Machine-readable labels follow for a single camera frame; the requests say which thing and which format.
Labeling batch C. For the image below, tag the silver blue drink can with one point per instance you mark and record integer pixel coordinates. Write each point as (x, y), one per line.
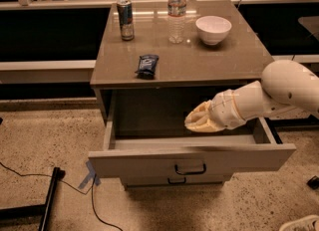
(125, 12)

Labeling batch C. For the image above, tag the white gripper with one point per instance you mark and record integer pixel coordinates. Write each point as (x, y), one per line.
(223, 111)

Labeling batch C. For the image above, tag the white shoe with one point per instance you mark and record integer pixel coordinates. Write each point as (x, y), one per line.
(307, 223)

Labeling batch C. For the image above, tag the grey drawer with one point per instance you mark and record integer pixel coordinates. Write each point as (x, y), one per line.
(145, 136)
(176, 180)

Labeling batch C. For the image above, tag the clear plastic water bottle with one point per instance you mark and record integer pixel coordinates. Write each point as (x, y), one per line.
(176, 11)

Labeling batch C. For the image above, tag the grey top drawer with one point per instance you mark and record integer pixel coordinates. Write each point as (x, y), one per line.
(145, 136)

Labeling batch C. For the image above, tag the white ceramic bowl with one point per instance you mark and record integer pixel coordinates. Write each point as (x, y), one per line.
(212, 29)

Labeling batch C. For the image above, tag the grey bottom drawer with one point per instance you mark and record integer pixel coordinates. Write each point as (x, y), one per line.
(176, 180)

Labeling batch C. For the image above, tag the dark blue snack packet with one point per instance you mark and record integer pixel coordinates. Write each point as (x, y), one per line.
(147, 66)

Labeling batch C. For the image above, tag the black caster wheel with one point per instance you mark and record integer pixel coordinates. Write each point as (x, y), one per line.
(313, 182)

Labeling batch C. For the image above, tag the grey drawer cabinet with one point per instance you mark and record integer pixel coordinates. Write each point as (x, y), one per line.
(237, 60)

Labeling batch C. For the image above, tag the black stand leg left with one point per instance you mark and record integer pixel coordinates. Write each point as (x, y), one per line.
(43, 211)

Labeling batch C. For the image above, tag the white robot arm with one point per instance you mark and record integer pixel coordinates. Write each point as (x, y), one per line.
(285, 85)

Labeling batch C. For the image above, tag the blue tape cross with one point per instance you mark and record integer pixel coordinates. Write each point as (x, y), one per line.
(91, 175)

